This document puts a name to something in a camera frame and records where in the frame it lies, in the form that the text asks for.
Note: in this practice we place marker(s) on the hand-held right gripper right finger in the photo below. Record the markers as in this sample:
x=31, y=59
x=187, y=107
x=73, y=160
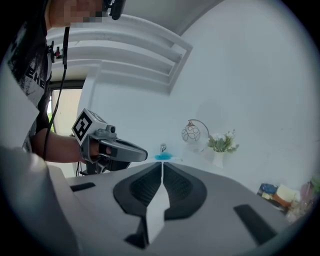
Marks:
x=220, y=192

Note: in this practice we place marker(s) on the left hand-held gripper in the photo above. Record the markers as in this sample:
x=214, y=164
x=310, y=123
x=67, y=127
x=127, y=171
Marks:
x=82, y=127

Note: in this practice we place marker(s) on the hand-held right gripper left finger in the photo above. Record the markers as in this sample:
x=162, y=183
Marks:
x=100, y=200

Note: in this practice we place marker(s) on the white flowers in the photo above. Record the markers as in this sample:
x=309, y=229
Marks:
x=221, y=145

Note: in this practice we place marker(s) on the person's left forearm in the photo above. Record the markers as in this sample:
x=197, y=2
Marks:
x=60, y=147

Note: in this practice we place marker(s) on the person's left hand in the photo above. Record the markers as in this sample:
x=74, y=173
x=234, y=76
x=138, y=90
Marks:
x=96, y=150

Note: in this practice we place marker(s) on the small metal can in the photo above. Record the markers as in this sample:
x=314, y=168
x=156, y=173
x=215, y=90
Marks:
x=163, y=147

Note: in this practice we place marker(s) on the teal fluffy duster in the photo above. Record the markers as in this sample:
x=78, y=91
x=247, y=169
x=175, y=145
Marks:
x=163, y=157

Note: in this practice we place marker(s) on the dark rectangular tray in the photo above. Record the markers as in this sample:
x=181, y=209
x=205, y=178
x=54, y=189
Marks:
x=265, y=197

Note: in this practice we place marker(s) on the blue patterned packet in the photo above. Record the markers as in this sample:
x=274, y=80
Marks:
x=268, y=188

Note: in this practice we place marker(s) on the yellow sponge block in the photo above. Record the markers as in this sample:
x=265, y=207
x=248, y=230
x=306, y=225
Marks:
x=287, y=193

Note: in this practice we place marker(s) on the black printed t-shirt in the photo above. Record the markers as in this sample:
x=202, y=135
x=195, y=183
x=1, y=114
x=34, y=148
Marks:
x=30, y=62

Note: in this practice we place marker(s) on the person's head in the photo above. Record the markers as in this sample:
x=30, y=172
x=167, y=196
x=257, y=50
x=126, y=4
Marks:
x=62, y=12

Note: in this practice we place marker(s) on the grey gripper-mounted camera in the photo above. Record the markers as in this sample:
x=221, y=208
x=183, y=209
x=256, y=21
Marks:
x=110, y=129

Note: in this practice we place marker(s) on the black head-mounted camera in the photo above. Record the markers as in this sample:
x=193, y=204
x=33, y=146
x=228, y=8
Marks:
x=116, y=10

